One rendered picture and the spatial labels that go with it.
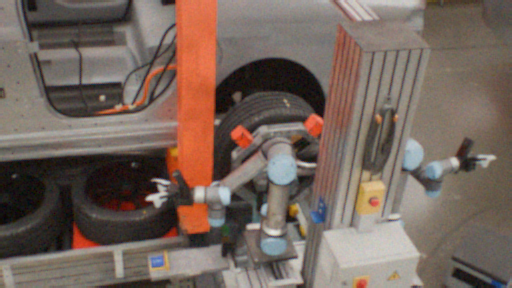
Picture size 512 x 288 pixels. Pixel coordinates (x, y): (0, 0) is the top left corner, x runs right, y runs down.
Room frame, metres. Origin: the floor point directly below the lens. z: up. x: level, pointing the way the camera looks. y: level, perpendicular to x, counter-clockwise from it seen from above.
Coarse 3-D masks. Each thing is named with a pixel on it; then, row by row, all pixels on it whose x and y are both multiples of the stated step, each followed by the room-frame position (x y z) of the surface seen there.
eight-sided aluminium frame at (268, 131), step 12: (264, 132) 2.72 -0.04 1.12; (276, 132) 2.74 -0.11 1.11; (288, 132) 2.77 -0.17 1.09; (300, 132) 2.78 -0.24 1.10; (252, 144) 2.70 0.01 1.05; (312, 144) 2.80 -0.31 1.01; (240, 156) 2.68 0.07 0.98; (312, 180) 2.86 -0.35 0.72; (240, 192) 2.69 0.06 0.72; (300, 192) 2.80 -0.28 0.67; (252, 204) 2.71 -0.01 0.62; (288, 204) 2.77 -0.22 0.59
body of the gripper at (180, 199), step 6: (168, 186) 2.06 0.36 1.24; (174, 186) 2.06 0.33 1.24; (192, 186) 2.06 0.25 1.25; (180, 192) 2.03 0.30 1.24; (192, 192) 2.03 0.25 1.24; (174, 198) 2.02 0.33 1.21; (180, 198) 2.03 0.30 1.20; (186, 198) 2.03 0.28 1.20; (192, 198) 2.02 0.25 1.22; (168, 204) 2.01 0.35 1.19; (174, 204) 2.02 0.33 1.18; (180, 204) 2.02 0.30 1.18; (186, 204) 2.03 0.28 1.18; (192, 204) 2.03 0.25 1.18
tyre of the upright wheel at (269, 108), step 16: (256, 96) 3.00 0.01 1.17; (272, 96) 3.00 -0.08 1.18; (288, 96) 3.04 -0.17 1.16; (240, 112) 2.90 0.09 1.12; (256, 112) 2.85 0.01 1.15; (272, 112) 2.83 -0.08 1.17; (288, 112) 2.85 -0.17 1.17; (304, 112) 2.90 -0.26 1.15; (224, 128) 2.87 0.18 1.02; (256, 128) 2.79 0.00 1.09; (224, 144) 2.77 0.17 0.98; (224, 160) 2.75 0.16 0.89; (224, 176) 2.75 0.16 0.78
